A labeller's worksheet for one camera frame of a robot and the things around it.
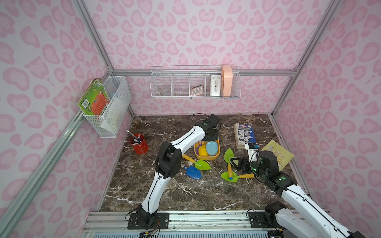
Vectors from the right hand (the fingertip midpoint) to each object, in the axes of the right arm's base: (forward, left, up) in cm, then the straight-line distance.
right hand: (235, 159), depth 79 cm
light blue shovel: (+13, +11, -10) cm, 20 cm away
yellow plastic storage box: (+6, +14, -11) cm, 19 cm away
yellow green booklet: (+10, -35, -15) cm, 40 cm away
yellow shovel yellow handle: (+12, +17, -13) cm, 25 cm away
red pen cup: (+10, +55, -2) cm, 56 cm away
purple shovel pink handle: (+13, +20, -12) cm, 27 cm away
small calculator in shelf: (+41, +21, +14) cm, 48 cm away
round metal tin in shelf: (+38, +41, +14) cm, 58 cm away
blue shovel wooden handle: (-1, +23, -15) cm, 27 cm away
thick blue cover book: (+26, -12, -13) cm, 31 cm away
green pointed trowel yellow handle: (+4, +19, -14) cm, 24 cm away
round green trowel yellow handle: (-3, +3, -15) cm, 16 cm away
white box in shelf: (+42, +9, +17) cm, 46 cm away
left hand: (+20, +9, -6) cm, 23 cm away
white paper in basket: (+20, +66, +14) cm, 71 cm away
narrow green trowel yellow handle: (+11, 0, -15) cm, 18 cm away
